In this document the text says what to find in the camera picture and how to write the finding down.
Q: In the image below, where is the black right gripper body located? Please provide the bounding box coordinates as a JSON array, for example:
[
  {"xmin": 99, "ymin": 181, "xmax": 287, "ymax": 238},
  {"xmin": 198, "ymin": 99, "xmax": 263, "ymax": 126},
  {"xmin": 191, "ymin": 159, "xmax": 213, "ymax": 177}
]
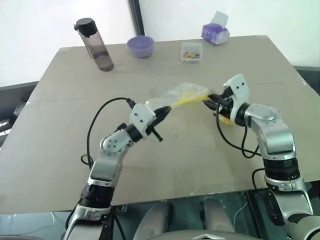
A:
[{"xmin": 215, "ymin": 92, "xmax": 237, "ymax": 121}]

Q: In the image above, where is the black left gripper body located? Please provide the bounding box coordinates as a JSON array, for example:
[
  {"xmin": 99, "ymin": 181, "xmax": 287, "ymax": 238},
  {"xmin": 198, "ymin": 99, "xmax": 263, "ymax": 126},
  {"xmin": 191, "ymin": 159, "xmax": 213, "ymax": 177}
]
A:
[{"xmin": 145, "ymin": 109, "xmax": 165, "ymax": 143}]

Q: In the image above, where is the clear plastic zip bag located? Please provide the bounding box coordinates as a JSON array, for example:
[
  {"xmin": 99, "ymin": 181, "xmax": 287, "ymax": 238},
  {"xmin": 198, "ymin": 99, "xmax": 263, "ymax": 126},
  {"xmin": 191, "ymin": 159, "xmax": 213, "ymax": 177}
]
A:
[{"xmin": 145, "ymin": 81, "xmax": 211, "ymax": 111}]

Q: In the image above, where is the orange snack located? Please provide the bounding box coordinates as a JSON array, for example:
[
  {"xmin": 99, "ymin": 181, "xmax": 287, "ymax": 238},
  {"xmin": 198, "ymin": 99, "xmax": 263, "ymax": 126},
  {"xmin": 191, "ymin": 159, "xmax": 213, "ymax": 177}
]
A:
[{"xmin": 218, "ymin": 115, "xmax": 238, "ymax": 127}]

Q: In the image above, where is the clear box with coloured bits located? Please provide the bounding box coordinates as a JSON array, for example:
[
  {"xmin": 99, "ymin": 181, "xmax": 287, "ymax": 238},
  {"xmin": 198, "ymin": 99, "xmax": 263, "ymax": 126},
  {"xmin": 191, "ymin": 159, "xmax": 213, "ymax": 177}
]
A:
[{"xmin": 180, "ymin": 41, "xmax": 203, "ymax": 65}]

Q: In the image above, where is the purple tissue box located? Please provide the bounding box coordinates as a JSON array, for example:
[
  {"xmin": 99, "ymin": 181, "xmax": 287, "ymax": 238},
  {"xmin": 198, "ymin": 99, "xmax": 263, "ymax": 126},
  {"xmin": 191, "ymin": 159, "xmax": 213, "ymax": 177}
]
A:
[{"xmin": 201, "ymin": 10, "xmax": 231, "ymax": 46}]

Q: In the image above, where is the purple plastic bowl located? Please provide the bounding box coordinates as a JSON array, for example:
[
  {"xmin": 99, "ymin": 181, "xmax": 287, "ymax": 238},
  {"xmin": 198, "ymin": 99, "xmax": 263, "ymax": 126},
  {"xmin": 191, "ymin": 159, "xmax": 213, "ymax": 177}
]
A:
[{"xmin": 126, "ymin": 35, "xmax": 155, "ymax": 59}]

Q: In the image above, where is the brown cardboard sheet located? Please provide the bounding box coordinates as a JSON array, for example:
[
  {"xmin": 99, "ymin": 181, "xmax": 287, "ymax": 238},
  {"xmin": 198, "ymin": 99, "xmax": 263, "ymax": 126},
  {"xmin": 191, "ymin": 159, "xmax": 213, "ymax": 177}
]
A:
[{"xmin": 0, "ymin": 34, "xmax": 320, "ymax": 216}]

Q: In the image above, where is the smoky water bottle black lid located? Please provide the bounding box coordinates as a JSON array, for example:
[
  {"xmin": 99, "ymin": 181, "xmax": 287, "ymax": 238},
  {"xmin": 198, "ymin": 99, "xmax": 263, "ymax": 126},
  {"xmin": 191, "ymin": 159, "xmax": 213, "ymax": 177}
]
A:
[{"xmin": 73, "ymin": 17, "xmax": 115, "ymax": 73}]

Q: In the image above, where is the grey rounded shape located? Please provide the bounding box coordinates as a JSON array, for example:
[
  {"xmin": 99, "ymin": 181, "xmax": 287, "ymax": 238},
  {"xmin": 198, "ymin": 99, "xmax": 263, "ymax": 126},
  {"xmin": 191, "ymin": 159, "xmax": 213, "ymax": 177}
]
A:
[
  {"xmin": 136, "ymin": 201, "xmax": 174, "ymax": 235},
  {"xmin": 199, "ymin": 196, "xmax": 234, "ymax": 231}
]

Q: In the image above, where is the grey robot torso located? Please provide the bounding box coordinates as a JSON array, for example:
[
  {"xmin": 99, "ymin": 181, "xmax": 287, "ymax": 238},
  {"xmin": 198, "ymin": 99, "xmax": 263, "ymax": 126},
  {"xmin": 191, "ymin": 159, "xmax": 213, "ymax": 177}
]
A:
[{"xmin": 134, "ymin": 223, "xmax": 266, "ymax": 240}]

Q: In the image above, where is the dark side desk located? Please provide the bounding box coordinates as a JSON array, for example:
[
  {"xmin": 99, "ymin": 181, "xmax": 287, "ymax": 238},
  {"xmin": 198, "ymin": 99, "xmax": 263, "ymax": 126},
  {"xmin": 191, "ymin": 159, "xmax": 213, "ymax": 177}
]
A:
[{"xmin": 0, "ymin": 80, "xmax": 40, "ymax": 149}]

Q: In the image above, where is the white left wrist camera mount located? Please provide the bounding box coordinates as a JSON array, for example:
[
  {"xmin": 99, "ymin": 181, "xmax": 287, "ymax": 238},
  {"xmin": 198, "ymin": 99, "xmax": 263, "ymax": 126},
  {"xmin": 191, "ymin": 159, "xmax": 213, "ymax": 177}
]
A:
[{"xmin": 129, "ymin": 103, "xmax": 156, "ymax": 139}]

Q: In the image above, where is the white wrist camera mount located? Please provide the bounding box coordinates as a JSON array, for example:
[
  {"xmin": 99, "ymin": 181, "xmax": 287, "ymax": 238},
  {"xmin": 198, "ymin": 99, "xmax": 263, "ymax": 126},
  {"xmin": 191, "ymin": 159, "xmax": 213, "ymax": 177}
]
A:
[
  {"xmin": 129, "ymin": 103, "xmax": 156, "ymax": 139},
  {"xmin": 223, "ymin": 73, "xmax": 251, "ymax": 121}
]

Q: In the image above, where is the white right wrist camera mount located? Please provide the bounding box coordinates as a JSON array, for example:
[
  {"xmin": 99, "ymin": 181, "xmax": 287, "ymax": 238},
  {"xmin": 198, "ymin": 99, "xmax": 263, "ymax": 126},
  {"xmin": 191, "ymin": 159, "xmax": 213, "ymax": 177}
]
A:
[{"xmin": 223, "ymin": 73, "xmax": 251, "ymax": 121}]

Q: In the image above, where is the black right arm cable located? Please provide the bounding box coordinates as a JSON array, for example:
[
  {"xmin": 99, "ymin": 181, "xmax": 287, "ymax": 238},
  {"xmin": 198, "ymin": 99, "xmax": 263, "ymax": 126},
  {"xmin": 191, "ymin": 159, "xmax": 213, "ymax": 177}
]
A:
[{"xmin": 215, "ymin": 96, "xmax": 261, "ymax": 159}]

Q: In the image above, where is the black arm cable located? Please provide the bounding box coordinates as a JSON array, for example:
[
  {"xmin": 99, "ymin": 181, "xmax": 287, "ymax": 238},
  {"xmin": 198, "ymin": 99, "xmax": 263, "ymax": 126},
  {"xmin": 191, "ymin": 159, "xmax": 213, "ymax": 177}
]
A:
[
  {"xmin": 215, "ymin": 96, "xmax": 261, "ymax": 159},
  {"xmin": 80, "ymin": 96, "xmax": 137, "ymax": 166}
]

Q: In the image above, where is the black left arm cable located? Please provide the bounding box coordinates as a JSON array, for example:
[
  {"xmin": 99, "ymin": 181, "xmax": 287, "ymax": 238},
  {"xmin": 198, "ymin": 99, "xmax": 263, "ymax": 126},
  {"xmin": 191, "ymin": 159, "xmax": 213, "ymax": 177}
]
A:
[{"xmin": 80, "ymin": 96, "xmax": 137, "ymax": 166}]

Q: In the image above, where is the dark window post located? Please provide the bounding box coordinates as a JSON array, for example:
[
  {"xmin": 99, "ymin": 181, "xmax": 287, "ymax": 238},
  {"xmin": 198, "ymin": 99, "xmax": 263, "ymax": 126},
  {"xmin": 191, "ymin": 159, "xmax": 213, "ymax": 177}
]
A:
[{"xmin": 128, "ymin": 0, "xmax": 146, "ymax": 37}]

